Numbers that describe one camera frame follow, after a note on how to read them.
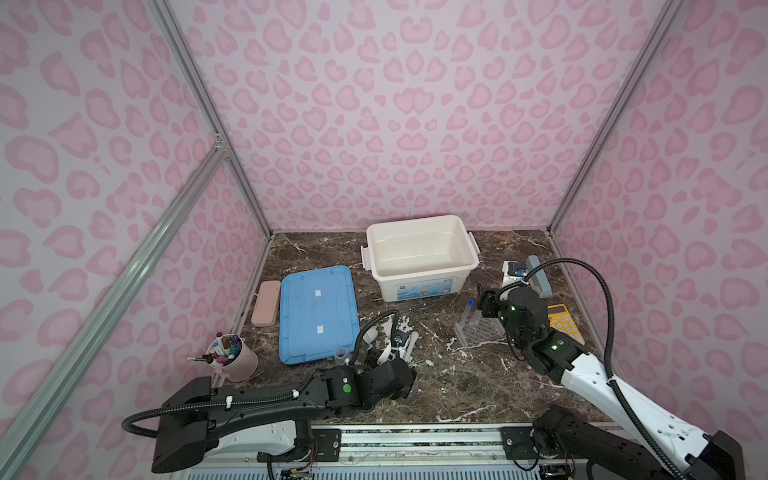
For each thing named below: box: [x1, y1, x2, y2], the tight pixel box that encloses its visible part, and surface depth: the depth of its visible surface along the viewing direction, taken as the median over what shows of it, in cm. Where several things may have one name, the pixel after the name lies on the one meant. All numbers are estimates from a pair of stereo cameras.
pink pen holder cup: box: [206, 334, 259, 383], surface depth 80 cm
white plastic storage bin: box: [360, 215, 480, 302], surface depth 102 cm
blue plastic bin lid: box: [279, 266, 361, 365], surface depth 100 cm
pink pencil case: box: [251, 280, 281, 327], surface depth 99 cm
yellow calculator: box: [547, 304, 585, 346], surface depth 95 cm
